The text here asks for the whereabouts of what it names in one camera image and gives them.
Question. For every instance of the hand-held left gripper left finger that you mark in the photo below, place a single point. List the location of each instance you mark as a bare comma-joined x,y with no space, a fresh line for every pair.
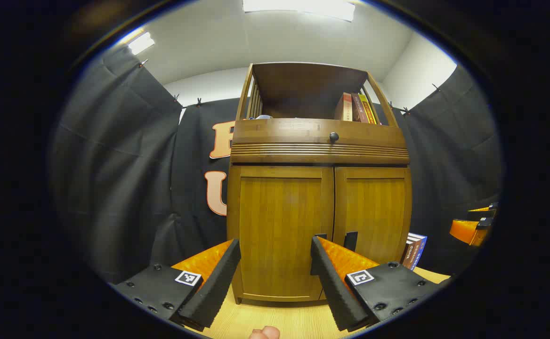
214,292

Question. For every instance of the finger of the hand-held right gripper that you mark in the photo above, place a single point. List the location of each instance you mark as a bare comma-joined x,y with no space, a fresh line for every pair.
465,231
484,212

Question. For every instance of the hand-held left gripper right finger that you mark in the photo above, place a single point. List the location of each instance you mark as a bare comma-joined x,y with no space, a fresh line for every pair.
334,292

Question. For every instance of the wooden shoe cabinet door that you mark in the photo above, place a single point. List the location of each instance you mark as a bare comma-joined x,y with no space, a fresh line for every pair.
374,207
275,212

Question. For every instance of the wooden double-door shoe cabinet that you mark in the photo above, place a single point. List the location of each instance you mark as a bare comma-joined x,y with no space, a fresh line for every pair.
303,84

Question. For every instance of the blue book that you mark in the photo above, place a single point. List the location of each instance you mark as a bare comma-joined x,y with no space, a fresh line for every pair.
419,252

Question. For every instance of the yellow book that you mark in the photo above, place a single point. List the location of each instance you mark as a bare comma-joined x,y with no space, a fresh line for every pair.
368,112

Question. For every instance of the black drawer knob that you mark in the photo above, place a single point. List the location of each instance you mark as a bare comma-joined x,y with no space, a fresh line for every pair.
334,137

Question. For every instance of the black backdrop cloth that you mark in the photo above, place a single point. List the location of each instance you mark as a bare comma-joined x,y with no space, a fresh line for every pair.
115,165

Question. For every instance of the dark brown book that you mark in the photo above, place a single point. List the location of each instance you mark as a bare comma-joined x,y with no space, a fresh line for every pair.
357,110

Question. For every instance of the red-brown book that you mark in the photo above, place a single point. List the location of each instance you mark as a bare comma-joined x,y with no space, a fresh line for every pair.
344,108

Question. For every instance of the small pale blue object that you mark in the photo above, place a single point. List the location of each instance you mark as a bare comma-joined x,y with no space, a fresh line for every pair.
264,117

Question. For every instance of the small ceiling light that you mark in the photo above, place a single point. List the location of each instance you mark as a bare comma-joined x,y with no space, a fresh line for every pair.
141,43

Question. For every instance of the large ceiling light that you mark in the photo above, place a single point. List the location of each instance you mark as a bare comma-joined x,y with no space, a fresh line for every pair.
298,7

